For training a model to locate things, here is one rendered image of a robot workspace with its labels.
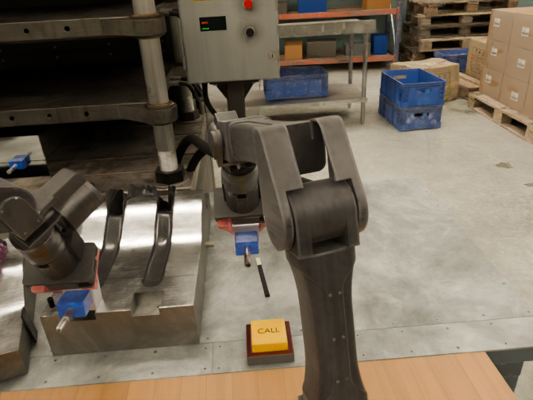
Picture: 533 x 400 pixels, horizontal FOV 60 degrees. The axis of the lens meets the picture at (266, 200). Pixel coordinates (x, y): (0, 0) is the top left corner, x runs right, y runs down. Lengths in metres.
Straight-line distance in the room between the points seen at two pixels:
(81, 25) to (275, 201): 1.15
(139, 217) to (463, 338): 0.69
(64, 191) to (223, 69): 0.94
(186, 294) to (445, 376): 0.45
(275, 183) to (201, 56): 1.12
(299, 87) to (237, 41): 2.99
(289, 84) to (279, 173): 4.03
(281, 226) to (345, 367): 0.18
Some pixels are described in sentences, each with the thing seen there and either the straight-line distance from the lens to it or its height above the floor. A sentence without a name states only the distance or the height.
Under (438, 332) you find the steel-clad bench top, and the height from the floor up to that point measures 0.80.
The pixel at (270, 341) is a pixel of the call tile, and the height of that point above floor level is 0.84.
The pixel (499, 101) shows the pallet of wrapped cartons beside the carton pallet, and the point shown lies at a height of 0.15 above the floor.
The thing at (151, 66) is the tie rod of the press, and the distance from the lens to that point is 1.42.
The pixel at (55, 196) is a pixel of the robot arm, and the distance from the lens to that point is 0.68.
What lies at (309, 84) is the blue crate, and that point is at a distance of 4.49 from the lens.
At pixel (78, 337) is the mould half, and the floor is 0.84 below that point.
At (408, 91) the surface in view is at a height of 0.36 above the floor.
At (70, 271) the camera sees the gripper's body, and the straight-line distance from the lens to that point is 0.76.
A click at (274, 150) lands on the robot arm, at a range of 0.45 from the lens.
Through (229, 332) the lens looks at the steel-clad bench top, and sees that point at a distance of 0.89.
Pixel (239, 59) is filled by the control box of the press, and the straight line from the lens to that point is 1.52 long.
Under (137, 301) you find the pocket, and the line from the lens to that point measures 0.89.
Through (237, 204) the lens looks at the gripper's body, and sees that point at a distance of 0.78.
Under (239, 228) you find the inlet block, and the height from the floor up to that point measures 0.96.
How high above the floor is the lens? 1.40
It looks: 27 degrees down
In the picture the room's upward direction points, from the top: 3 degrees counter-clockwise
